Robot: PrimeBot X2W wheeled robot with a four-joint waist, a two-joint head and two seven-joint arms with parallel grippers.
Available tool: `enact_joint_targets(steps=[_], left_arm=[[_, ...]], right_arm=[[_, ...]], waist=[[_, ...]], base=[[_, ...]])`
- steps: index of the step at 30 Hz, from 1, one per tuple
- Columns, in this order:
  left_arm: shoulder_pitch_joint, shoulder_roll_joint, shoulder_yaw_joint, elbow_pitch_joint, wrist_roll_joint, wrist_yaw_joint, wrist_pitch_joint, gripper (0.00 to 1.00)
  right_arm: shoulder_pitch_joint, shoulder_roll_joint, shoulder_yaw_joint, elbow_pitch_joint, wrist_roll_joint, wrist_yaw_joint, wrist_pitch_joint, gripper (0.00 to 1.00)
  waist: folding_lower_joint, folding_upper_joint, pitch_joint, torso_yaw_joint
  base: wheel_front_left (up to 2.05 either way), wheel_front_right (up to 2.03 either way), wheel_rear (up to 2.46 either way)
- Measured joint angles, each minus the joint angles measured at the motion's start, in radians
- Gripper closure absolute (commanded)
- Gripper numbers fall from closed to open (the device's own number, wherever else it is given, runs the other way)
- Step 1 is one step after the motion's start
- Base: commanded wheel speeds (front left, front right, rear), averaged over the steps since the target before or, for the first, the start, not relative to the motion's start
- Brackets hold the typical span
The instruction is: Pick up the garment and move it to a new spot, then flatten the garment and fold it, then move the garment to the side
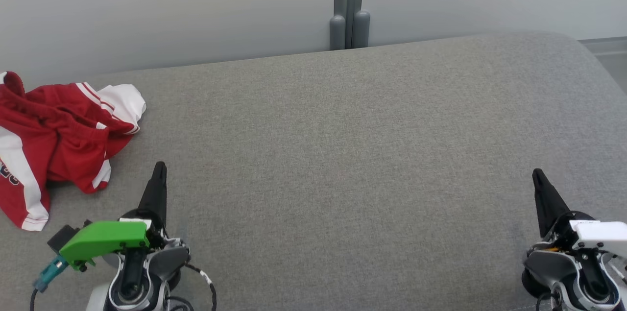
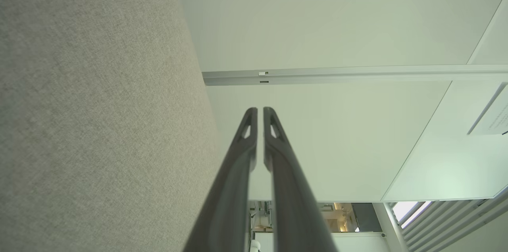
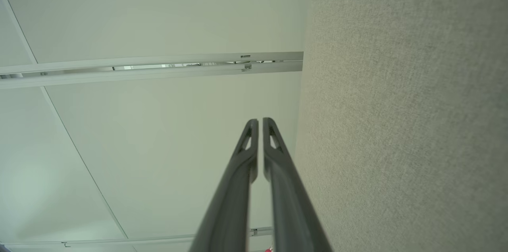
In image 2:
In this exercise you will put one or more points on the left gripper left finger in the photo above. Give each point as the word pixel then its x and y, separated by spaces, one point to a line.
pixel 228 196

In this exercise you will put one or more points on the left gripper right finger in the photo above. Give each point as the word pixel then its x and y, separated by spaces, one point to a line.
pixel 291 204

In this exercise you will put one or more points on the grey slatted window blinds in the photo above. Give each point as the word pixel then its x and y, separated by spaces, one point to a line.
pixel 448 220

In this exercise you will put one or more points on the white paper notice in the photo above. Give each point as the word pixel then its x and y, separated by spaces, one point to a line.
pixel 494 117

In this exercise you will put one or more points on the silver aluminium partition rail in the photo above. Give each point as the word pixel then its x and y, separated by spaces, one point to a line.
pixel 357 74

